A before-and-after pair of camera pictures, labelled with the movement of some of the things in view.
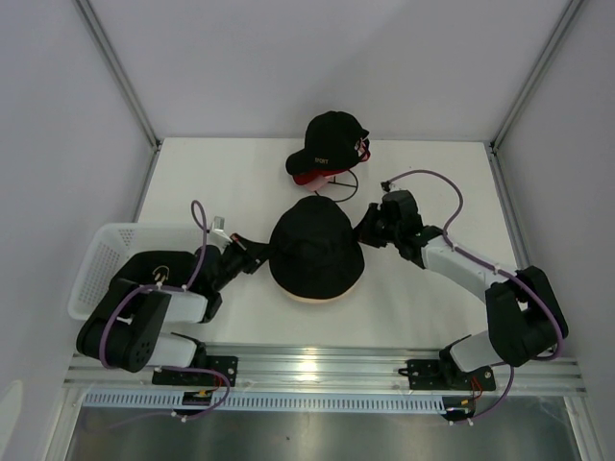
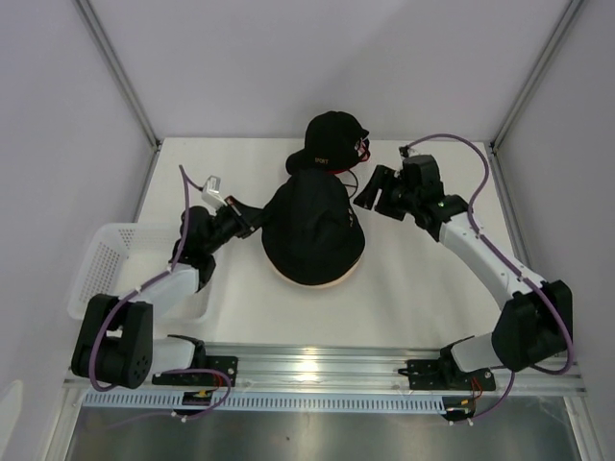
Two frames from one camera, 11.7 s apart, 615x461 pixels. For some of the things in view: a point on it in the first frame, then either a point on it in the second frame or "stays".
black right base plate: x=430 y=375 stays
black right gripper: x=363 y=230 to x=381 y=179
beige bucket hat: x=324 y=300 to x=318 y=286
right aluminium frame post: x=568 y=13 stays
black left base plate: x=227 y=365 stays
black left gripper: x=253 y=254 to x=252 y=217
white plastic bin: x=112 y=242 stays
